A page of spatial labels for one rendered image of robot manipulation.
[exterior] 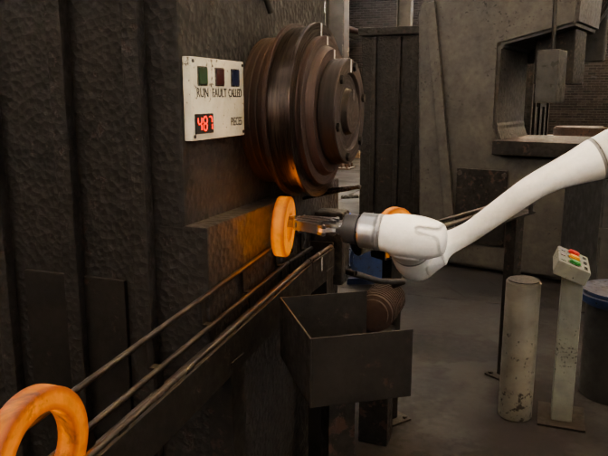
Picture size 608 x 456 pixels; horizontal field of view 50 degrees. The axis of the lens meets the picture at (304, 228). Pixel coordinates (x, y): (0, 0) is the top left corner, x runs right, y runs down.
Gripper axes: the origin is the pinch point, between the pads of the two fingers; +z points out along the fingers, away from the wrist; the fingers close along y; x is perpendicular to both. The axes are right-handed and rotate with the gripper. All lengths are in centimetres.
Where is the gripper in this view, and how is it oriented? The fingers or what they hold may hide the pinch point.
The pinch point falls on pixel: (283, 220)
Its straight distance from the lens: 167.7
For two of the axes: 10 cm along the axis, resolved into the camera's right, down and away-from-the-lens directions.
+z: -9.4, -1.2, 3.3
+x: 0.5, -9.7, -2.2
